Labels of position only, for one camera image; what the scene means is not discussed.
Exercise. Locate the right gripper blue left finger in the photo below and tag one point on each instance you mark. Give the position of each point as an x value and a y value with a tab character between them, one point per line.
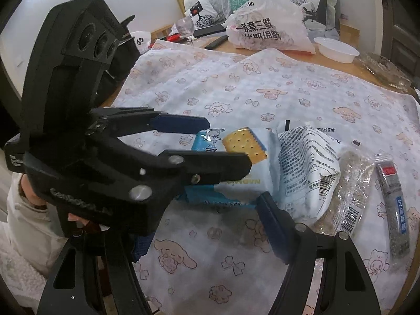
141	246

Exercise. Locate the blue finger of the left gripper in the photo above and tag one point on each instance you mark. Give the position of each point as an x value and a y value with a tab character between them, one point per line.
210	168
179	124

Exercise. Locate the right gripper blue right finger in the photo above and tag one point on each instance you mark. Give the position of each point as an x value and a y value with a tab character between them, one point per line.
278	226

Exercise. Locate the blue white cracker bag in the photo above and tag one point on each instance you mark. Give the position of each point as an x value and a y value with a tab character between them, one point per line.
298	167

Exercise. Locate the brown sesame snack packet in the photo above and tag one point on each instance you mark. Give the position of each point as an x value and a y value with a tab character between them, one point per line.
350	196

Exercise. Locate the black sesame candy packet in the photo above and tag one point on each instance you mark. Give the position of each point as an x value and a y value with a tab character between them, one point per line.
393	197

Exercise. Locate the person's left hand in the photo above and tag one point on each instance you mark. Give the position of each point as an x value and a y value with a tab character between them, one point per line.
29	194

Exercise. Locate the black remote control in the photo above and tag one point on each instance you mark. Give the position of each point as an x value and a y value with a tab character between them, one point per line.
216	43

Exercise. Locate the wine glass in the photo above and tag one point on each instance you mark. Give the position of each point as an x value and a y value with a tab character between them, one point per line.
186	28

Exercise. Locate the white red print cushion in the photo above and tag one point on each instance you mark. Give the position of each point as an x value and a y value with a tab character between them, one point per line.
205	13

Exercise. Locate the grey covered sofa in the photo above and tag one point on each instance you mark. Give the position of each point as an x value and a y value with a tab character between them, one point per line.
330	31

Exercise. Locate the white printed plastic bag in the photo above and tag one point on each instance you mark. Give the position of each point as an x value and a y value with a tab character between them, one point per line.
261	24

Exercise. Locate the white plastic bowl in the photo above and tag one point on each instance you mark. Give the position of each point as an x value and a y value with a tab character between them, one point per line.
336	50

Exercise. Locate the white tree print cushion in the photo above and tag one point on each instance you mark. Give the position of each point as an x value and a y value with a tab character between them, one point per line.
314	13

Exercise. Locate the glass ashtray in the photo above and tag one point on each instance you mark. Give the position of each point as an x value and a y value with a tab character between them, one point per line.
385	71

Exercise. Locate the wooden side table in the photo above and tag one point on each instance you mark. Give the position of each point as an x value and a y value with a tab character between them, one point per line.
349	34

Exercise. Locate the dark brown door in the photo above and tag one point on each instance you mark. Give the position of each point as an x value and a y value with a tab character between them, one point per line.
400	42

